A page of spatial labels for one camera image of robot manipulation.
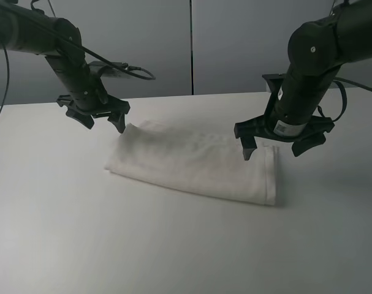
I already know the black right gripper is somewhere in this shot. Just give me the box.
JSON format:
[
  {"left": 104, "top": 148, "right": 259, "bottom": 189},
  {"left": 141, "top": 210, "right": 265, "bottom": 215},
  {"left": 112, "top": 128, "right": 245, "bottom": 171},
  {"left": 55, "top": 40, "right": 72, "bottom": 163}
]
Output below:
[{"left": 234, "top": 115, "right": 333, "bottom": 160}]

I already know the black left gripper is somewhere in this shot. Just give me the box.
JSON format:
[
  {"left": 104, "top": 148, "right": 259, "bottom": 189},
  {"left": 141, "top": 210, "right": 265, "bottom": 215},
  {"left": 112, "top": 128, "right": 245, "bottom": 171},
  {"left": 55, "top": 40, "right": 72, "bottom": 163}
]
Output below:
[{"left": 56, "top": 91, "right": 130, "bottom": 134}]

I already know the white towel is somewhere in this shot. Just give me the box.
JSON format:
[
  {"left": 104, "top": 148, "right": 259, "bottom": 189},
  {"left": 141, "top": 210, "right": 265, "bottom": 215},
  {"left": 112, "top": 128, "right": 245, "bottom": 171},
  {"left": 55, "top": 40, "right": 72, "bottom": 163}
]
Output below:
[{"left": 105, "top": 121, "right": 278, "bottom": 206}]

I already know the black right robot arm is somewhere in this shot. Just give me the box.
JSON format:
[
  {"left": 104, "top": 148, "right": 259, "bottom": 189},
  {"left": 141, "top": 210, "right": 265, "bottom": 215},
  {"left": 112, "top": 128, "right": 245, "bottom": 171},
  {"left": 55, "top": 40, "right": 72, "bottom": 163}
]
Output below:
[{"left": 234, "top": 0, "right": 372, "bottom": 160}]

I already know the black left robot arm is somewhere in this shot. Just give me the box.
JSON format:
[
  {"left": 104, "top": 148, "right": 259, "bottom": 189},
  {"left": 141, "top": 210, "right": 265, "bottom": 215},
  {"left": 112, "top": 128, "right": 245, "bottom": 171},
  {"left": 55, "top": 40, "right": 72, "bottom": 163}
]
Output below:
[{"left": 0, "top": 1, "right": 130, "bottom": 133}]

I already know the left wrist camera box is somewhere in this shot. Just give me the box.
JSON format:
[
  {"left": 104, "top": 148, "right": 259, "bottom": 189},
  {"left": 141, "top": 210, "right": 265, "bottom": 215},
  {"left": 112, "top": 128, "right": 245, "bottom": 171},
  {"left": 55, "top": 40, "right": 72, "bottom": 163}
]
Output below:
[{"left": 88, "top": 61, "right": 130, "bottom": 79}]

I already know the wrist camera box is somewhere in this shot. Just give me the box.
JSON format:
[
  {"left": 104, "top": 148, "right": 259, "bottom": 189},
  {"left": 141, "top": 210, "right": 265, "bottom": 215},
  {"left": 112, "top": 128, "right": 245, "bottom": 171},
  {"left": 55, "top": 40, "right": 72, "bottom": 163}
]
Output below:
[
  {"left": 88, "top": 61, "right": 130, "bottom": 79},
  {"left": 262, "top": 73, "right": 286, "bottom": 100}
]

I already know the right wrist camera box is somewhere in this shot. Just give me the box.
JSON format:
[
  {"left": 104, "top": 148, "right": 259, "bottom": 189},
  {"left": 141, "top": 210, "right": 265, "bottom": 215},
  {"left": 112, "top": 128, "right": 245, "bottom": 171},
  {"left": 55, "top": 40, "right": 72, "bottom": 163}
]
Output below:
[{"left": 262, "top": 73, "right": 286, "bottom": 100}]

